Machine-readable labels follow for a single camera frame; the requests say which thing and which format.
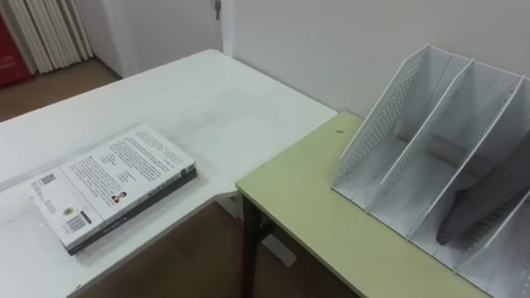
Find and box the yellow-green desk with black legs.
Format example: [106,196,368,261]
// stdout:
[234,110,494,298]

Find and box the white desk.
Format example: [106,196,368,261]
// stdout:
[0,48,339,298]

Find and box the white door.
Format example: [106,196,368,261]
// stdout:
[118,0,224,78]

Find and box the white perforated file rack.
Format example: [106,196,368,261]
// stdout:
[330,43,530,298]

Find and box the white paperback book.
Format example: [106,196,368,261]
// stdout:
[29,123,196,249]

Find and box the beige pleated curtain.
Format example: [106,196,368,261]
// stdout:
[0,0,94,75]

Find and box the red board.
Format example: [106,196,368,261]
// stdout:
[0,14,33,89]

